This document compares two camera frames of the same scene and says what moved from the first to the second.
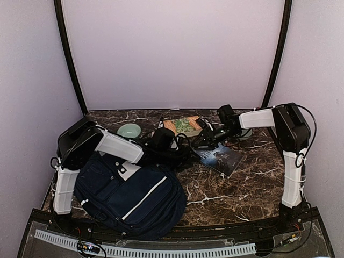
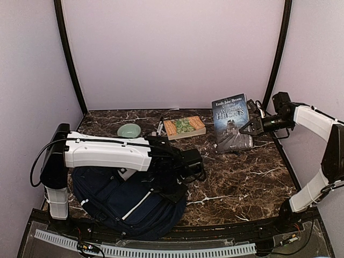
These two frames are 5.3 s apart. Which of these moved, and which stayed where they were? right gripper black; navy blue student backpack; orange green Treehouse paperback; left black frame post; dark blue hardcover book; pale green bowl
Moved: dark blue hardcover book; right gripper black
Stayed: navy blue student backpack; orange green Treehouse paperback; left black frame post; pale green bowl
